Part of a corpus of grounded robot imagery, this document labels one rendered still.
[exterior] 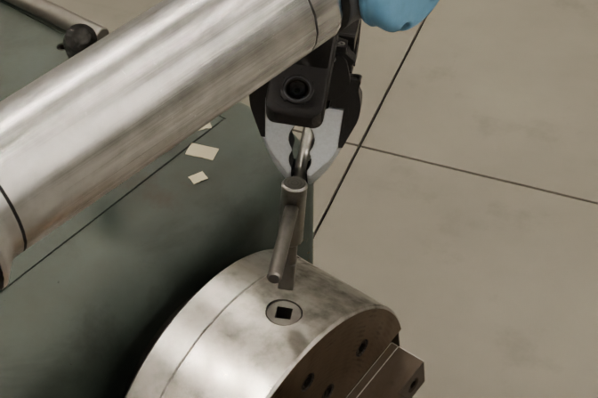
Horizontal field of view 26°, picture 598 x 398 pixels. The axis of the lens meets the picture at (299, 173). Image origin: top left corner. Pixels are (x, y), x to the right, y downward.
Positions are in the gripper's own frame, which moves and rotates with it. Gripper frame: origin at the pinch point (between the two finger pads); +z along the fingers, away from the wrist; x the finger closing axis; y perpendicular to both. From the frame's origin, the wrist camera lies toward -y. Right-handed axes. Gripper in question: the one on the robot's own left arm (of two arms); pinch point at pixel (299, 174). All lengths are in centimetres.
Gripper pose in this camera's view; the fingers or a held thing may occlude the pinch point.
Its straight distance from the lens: 112.6
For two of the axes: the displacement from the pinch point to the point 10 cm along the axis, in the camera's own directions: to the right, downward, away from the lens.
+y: 1.5, -6.0, 7.9
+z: -0.6, 7.9, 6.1
